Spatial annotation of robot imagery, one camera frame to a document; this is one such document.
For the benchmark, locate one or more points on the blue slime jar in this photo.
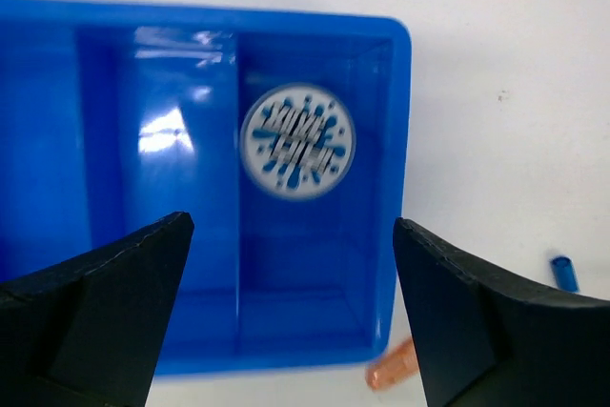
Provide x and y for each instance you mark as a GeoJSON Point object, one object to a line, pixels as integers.
{"type": "Point", "coordinates": [297, 141]}

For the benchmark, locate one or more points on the blue compartment bin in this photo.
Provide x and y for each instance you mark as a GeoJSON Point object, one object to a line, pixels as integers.
{"type": "Point", "coordinates": [115, 114]}

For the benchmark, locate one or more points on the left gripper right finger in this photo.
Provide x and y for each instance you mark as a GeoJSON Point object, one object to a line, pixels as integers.
{"type": "Point", "coordinates": [485, 336]}

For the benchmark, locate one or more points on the orange correction tape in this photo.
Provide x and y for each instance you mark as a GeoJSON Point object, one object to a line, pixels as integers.
{"type": "Point", "coordinates": [394, 367]}

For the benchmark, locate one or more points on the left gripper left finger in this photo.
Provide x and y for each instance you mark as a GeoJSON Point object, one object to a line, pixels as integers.
{"type": "Point", "coordinates": [88, 331]}

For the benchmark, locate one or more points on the blue white marker pen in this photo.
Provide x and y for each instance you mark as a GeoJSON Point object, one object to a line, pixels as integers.
{"type": "Point", "coordinates": [564, 274]}

